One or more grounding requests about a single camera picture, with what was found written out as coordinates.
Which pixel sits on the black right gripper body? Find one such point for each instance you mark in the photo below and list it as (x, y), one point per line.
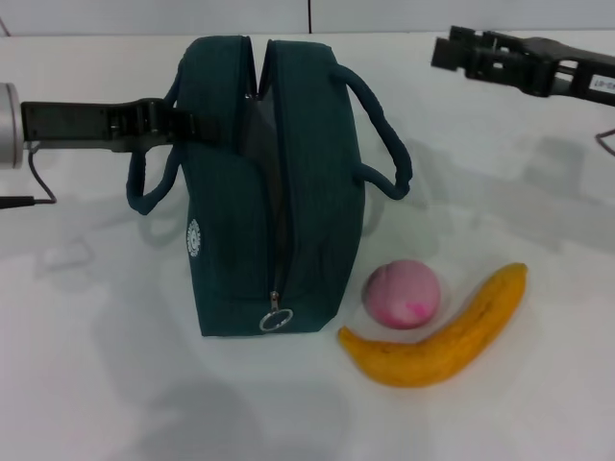
(576, 72)

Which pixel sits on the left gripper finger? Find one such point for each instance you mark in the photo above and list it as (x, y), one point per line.
(144, 148)
(192, 127)

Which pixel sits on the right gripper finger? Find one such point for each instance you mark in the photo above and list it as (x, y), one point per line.
(451, 54)
(499, 41)

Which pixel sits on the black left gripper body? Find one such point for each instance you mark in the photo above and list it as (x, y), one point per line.
(72, 122)

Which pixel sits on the dark teal insulated lunch bag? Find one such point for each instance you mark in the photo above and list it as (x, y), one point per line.
(307, 192)

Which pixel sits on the pink peach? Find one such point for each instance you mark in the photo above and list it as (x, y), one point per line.
(403, 293)

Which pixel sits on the yellow banana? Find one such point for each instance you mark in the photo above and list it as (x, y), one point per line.
(432, 355)

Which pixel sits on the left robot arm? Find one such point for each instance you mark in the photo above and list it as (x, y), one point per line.
(8, 125)

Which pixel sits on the black vertical wall strip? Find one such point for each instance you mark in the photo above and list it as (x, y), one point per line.
(309, 16)

